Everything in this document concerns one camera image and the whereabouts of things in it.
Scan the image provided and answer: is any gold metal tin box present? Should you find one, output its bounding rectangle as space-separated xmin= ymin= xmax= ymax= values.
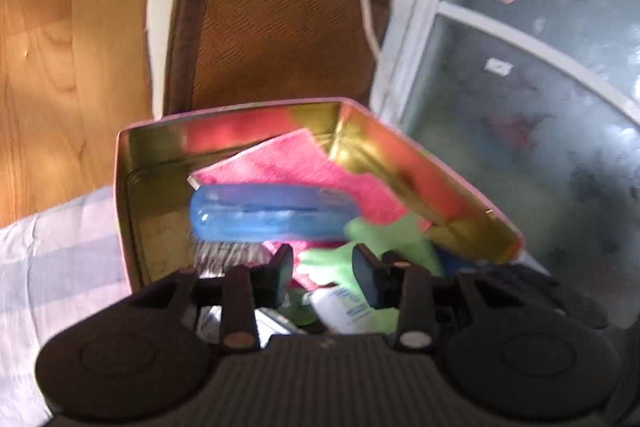
xmin=114 ymin=97 xmax=527 ymax=300

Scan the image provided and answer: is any blue translucent brush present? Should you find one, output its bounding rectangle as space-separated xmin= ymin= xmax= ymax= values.
xmin=188 ymin=184 xmax=361 ymax=244

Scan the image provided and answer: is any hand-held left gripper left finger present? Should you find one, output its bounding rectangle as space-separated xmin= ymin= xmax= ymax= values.
xmin=131 ymin=243 xmax=296 ymax=353

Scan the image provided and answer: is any striped bed sheet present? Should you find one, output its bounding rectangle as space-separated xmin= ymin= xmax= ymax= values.
xmin=0 ymin=184 xmax=137 ymax=427

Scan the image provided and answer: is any frosted glass window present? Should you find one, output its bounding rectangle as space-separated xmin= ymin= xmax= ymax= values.
xmin=369 ymin=0 xmax=640 ymax=308

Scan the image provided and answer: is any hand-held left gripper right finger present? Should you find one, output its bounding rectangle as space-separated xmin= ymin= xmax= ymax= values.
xmin=351 ymin=243 xmax=551 ymax=352

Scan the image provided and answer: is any white tube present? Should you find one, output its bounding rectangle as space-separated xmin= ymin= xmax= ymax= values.
xmin=309 ymin=286 xmax=372 ymax=335

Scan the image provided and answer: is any wooden panel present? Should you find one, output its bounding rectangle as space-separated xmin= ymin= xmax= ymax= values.
xmin=0 ymin=0 xmax=162 ymax=228

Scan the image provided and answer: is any pink towel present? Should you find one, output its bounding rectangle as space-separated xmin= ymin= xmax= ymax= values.
xmin=189 ymin=128 xmax=437 ymax=290

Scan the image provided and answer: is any green cloth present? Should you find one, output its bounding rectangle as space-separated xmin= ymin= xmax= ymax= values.
xmin=287 ymin=213 xmax=445 ymax=335

